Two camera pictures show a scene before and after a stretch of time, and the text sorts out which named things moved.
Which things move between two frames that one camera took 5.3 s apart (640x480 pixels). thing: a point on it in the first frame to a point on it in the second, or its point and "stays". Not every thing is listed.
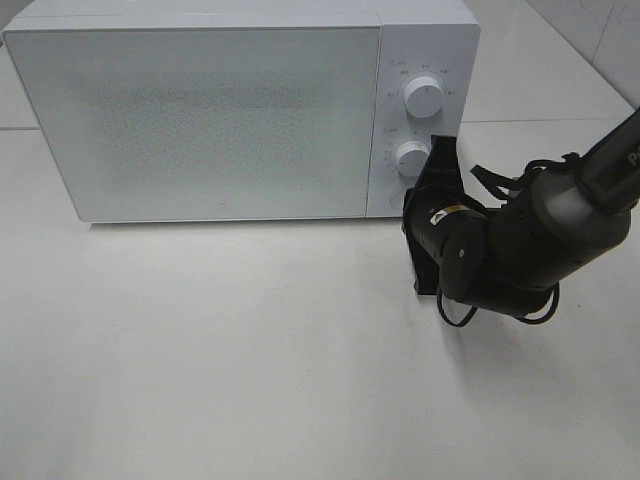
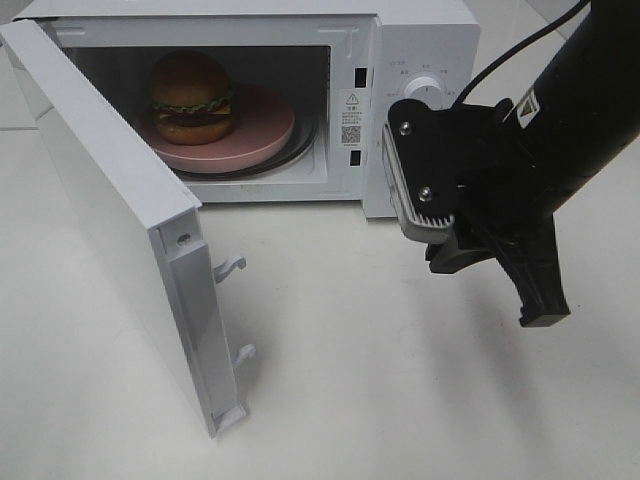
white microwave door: (209, 123) to (144, 227)
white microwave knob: (423, 97) stays
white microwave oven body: (245, 110) stays
